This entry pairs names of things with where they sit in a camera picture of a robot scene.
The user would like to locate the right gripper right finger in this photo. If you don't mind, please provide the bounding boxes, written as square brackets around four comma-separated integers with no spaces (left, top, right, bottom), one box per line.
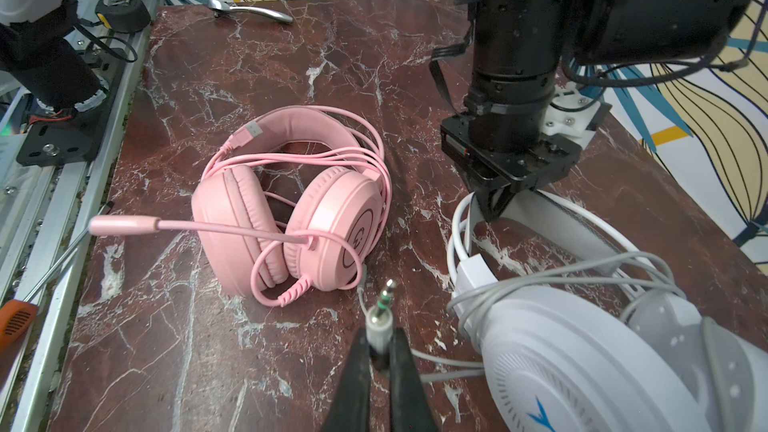
[389,328,439,432]

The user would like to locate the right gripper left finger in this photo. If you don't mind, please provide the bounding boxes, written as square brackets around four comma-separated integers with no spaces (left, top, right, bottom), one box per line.
[320,328,371,432]

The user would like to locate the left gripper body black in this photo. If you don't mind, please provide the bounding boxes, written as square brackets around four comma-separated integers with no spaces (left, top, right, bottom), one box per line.
[429,0,612,222]

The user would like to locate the white headphones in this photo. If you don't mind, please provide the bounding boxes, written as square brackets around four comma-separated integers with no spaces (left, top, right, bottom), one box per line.
[447,192,767,431]

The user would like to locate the pink headphones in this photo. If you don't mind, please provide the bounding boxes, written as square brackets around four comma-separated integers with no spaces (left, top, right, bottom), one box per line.
[89,105,392,307]

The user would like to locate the yellow black tape measure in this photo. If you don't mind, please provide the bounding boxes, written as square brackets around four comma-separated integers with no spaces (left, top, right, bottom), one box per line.
[95,0,151,34]

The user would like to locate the silver metal handle left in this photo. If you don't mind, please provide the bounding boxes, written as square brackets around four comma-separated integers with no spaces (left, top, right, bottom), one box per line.
[207,0,294,25]

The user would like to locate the orange handled screwdriver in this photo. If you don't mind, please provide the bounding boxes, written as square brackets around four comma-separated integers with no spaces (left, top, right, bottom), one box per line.
[1,228,90,356]

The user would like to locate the aluminium front rail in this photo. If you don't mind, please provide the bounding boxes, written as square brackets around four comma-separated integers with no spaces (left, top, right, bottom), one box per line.
[1,0,162,431]

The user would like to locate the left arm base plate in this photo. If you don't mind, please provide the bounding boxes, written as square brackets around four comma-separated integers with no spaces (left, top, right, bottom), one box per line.
[15,72,115,167]

